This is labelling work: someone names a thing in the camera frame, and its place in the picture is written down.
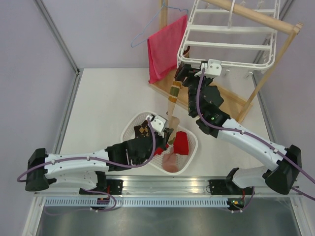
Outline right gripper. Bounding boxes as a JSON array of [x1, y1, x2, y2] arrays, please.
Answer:
[[174, 61, 213, 115]]

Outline red sock with white print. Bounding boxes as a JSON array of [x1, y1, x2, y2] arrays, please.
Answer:
[[154, 144, 169, 156]]

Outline plain red sock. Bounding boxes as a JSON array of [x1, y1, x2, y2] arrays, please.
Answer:
[[173, 131, 189, 155]]

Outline pink sock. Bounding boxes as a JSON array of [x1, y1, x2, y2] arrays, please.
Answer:
[[162, 153, 179, 173]]

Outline brown argyle sock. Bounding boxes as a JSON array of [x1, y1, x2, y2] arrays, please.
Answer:
[[133, 120, 151, 138]]

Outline maroon striped sock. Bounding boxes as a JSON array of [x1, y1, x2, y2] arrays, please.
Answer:
[[167, 69, 188, 145], [183, 46, 190, 58]]

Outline white clip drying hanger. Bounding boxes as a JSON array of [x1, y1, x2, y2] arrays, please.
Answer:
[[177, 0, 278, 72]]

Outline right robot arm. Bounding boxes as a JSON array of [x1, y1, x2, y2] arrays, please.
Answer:
[[175, 64, 302, 195]]

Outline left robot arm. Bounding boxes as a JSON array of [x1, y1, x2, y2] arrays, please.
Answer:
[[18, 128, 173, 194]]

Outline pink cloth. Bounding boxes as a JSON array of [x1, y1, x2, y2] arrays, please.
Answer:
[[147, 15, 188, 84]]

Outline wooden drying rack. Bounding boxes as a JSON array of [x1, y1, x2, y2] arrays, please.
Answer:
[[148, 0, 304, 123]]

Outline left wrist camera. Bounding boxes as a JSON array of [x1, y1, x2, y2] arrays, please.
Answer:
[[146, 114, 168, 136]]

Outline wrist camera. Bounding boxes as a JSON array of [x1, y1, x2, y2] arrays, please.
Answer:
[[200, 59, 222, 78], [146, 114, 168, 136]]

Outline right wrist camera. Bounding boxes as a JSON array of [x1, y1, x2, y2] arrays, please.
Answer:
[[200, 59, 222, 78]]

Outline aluminium mounting rail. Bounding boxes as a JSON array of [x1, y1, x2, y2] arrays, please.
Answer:
[[34, 175, 299, 198]]

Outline blue wire hanger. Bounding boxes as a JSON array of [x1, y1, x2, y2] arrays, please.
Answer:
[[130, 0, 189, 48]]

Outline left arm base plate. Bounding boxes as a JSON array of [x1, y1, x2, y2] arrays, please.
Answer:
[[79, 179, 123, 195]]

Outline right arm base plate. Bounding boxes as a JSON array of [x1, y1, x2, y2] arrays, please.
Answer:
[[209, 179, 238, 195]]

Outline slotted cable duct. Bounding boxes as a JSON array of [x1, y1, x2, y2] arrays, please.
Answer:
[[44, 197, 229, 208]]

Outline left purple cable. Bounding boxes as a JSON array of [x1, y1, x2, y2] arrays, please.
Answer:
[[16, 120, 157, 183]]

